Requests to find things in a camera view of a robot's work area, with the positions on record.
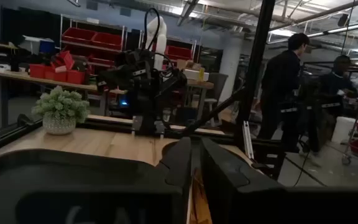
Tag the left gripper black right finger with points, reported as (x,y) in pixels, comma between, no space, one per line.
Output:
(222,180)

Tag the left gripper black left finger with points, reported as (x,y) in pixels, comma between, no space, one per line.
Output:
(179,174)

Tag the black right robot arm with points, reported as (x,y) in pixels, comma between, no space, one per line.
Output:
(145,87)

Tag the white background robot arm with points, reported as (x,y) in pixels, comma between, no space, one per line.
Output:
(160,43)

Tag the black plastic serving tray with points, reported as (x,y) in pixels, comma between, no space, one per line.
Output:
(57,171)

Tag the small wooden table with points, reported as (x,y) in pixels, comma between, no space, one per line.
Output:
(204,84)

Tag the white box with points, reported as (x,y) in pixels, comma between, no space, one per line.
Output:
(193,74)

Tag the standing person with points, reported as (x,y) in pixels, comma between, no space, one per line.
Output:
(281,77)

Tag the green plant in white pot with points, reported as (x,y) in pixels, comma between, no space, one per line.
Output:
(61,105)

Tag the seated person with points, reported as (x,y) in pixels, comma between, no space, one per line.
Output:
(334,84)

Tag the blue storage bin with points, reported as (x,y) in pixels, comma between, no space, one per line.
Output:
(47,46)

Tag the long wooden workbench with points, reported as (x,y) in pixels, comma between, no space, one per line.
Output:
(11,75)

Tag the silver aluminium bracket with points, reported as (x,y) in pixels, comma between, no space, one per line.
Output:
(247,140)

